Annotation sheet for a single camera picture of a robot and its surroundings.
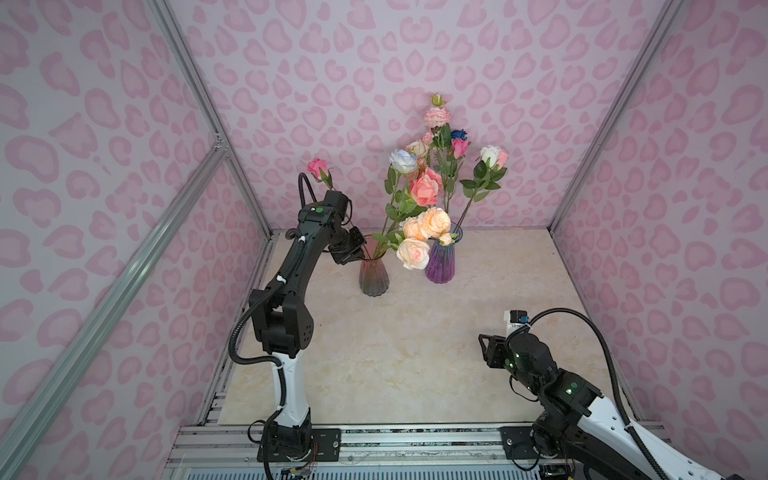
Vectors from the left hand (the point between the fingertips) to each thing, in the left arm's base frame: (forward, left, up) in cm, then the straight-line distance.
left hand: (368, 247), depth 88 cm
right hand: (-25, -31, -9) cm, 40 cm away
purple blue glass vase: (+4, -23, -14) cm, 27 cm away
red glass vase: (+3, 0, -18) cm, 18 cm away
